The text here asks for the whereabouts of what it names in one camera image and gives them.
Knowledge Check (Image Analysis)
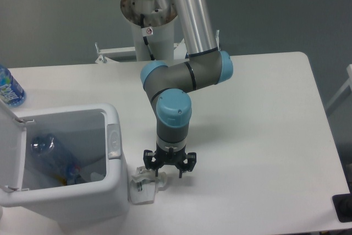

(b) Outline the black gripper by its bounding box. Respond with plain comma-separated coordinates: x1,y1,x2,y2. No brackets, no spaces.
143,146,196,178

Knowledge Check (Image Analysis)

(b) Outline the clear blue plastic bottle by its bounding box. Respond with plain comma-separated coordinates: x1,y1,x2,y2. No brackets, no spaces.
30,134,81,178

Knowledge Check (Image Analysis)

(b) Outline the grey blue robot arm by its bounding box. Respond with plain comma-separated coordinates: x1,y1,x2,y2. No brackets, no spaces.
120,0,233,173

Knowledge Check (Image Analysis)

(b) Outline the white trash can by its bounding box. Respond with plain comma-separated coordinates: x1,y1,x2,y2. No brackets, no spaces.
1,103,129,222

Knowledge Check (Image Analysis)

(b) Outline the trash pile inside can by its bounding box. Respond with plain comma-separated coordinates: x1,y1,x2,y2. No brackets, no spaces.
53,166,105,185

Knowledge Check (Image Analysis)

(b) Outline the white trash can lid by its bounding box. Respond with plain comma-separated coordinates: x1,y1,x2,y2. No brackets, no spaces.
1,102,35,191

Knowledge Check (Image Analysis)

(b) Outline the crumpled white paper cup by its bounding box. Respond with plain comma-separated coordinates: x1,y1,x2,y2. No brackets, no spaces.
129,166,168,205

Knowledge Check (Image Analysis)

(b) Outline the blue labelled water bottle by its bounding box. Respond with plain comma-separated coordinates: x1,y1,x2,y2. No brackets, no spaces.
1,65,26,107

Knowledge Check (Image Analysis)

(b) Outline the black clamp at table edge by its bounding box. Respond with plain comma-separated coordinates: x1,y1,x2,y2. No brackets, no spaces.
332,193,351,223

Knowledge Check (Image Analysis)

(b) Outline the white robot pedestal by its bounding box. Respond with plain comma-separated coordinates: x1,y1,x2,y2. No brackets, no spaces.
131,21,174,61

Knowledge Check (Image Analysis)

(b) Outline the white pedestal base frame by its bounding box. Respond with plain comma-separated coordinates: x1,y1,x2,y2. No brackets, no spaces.
95,39,188,63

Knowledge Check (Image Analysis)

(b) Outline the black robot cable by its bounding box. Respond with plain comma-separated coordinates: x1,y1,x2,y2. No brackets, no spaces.
140,13,157,61

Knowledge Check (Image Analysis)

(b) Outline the white frame at right edge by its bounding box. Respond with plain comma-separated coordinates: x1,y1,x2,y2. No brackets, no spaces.
325,64,351,117

